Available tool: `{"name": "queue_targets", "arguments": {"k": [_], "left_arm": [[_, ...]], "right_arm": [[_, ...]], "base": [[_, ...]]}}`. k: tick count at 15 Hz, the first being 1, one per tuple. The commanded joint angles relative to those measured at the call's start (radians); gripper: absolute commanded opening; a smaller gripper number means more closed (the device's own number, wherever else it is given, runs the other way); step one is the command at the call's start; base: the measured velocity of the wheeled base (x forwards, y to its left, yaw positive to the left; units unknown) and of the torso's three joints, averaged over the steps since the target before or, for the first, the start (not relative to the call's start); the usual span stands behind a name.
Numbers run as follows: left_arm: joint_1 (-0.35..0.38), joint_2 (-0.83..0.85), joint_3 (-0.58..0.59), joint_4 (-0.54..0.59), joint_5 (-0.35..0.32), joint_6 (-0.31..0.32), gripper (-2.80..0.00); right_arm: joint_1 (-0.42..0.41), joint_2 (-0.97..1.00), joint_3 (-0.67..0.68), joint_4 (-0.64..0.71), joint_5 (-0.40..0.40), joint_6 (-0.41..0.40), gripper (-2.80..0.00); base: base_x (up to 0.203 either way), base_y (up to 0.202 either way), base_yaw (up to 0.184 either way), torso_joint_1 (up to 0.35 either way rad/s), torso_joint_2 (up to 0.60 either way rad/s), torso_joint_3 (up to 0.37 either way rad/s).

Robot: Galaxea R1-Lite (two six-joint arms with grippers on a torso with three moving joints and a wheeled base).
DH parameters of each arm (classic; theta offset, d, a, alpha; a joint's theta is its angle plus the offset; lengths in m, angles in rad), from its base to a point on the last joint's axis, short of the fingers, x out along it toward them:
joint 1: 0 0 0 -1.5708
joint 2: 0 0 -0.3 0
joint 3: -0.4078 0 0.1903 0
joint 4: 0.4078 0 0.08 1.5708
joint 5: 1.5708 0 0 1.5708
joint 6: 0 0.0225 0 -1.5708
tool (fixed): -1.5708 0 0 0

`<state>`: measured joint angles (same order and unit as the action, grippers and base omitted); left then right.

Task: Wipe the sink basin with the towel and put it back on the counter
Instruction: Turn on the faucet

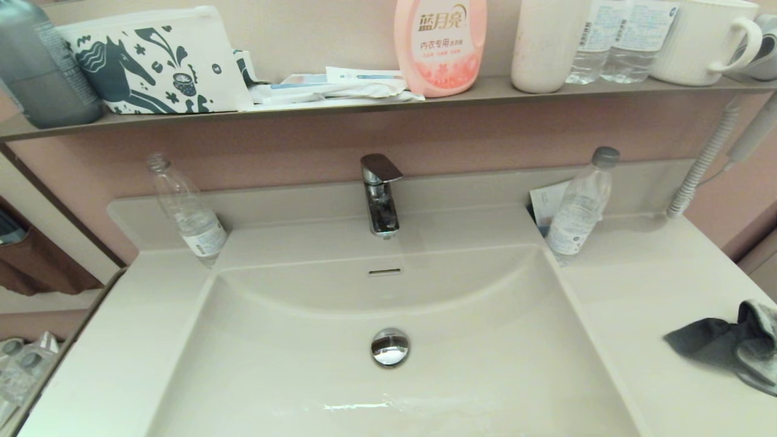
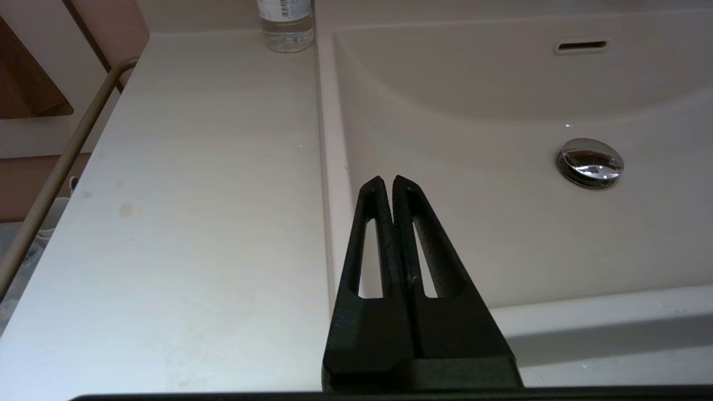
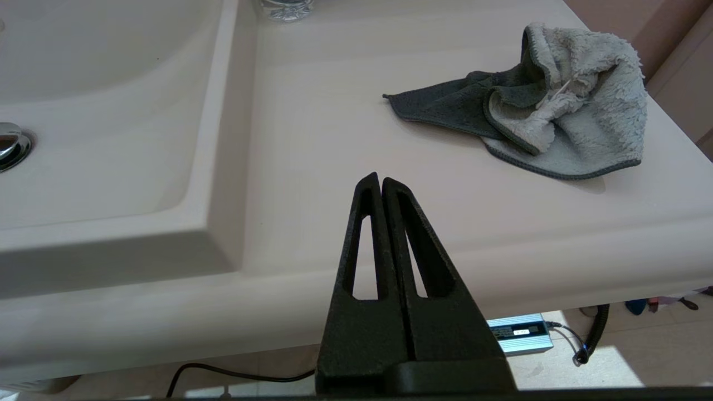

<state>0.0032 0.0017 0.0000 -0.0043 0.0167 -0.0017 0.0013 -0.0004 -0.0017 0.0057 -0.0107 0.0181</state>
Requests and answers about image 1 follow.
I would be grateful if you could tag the grey microfibre cleaning cloth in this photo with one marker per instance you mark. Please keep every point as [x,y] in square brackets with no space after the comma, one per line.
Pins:
[704,340]

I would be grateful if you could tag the chrome faucet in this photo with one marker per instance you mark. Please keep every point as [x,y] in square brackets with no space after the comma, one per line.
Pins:
[382,212]

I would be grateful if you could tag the cream sink basin countertop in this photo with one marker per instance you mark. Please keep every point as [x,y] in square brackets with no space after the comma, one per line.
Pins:
[273,364]

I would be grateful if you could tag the chrome drain stopper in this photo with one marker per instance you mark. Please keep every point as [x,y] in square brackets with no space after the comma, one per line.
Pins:
[390,347]

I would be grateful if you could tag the white sachet packet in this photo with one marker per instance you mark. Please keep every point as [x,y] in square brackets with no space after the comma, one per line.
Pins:
[340,94]

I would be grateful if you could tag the white blue-striped packet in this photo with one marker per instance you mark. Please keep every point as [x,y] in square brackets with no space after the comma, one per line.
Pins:
[364,75]

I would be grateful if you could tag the white paper card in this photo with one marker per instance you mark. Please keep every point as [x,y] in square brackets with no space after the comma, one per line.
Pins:
[546,200]

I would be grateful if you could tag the pink detergent bottle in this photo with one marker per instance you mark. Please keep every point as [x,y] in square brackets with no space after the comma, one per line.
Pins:
[440,54]

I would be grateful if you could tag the clear bottle with grey cap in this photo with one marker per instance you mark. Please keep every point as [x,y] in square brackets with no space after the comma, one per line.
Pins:
[576,212]

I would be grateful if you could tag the clear uncapped plastic bottle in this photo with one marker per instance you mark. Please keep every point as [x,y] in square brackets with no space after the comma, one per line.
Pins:
[194,227]

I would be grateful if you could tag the cream tumbler cup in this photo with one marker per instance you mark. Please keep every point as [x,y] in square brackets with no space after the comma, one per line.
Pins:
[546,48]

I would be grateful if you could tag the clear labelled water bottle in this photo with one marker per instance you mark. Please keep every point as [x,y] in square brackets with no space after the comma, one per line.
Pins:
[637,48]
[587,60]

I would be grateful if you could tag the white pouch with horse print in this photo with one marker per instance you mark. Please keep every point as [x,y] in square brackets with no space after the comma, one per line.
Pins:
[152,60]

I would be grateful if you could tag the brown hanging cloth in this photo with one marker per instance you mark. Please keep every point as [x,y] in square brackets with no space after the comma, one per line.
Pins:
[42,267]

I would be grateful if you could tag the white ribbed mug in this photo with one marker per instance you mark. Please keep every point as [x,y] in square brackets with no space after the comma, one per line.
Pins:
[698,42]

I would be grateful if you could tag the grey plastic bottle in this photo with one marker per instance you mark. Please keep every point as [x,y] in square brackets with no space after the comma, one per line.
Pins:
[42,73]

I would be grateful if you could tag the clear plastic wrapped packs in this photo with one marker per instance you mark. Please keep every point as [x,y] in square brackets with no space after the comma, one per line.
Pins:
[24,370]

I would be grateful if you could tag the grey hair dryer head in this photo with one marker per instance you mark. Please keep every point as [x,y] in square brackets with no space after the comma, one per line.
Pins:
[766,54]

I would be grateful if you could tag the brown wall shelf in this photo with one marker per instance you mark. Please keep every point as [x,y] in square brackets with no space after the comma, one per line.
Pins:
[364,109]

